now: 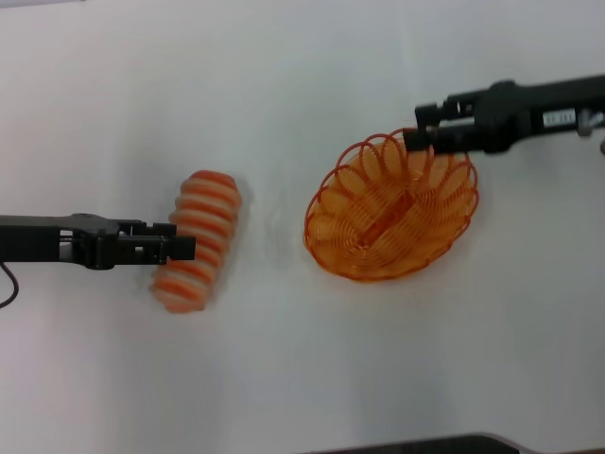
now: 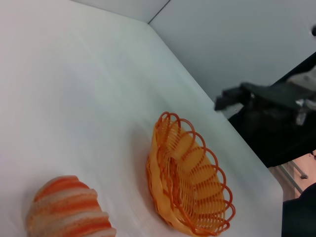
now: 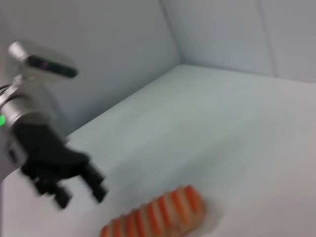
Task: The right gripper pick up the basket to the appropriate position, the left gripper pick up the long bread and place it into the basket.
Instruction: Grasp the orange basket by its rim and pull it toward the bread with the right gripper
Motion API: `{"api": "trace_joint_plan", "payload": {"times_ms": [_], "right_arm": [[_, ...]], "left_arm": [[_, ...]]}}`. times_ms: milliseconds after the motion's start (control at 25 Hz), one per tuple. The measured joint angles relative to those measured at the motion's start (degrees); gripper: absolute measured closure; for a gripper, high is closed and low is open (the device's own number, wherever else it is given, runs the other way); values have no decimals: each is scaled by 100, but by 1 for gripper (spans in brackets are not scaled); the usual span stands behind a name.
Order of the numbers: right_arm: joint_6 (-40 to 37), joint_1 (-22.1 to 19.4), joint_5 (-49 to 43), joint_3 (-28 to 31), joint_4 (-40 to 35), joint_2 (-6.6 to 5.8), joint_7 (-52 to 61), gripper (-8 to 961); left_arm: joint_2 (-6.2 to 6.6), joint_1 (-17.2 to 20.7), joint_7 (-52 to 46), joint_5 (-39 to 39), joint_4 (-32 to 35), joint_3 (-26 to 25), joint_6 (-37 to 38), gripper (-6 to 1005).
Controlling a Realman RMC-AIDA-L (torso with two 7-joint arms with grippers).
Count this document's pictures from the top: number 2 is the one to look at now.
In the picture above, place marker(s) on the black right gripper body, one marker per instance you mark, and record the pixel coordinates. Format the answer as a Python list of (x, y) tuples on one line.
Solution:
[(274, 95)]

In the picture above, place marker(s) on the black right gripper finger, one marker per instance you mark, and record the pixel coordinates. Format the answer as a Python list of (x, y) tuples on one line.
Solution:
[(227, 103), (234, 92)]

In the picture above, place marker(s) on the orange woven plastic basket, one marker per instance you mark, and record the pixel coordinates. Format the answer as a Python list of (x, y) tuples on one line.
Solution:
[(197, 197)]

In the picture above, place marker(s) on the orange white striped bread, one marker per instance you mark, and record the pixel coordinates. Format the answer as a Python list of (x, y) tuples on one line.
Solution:
[(69, 207)]

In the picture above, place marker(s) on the dark robot base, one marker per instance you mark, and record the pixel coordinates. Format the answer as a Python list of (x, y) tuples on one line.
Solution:
[(301, 214)]

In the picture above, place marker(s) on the black fabric cover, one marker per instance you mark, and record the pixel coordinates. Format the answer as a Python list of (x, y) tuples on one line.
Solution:
[(271, 138)]

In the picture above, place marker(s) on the metal frame legs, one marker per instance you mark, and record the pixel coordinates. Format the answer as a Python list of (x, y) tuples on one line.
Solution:
[(292, 176)]

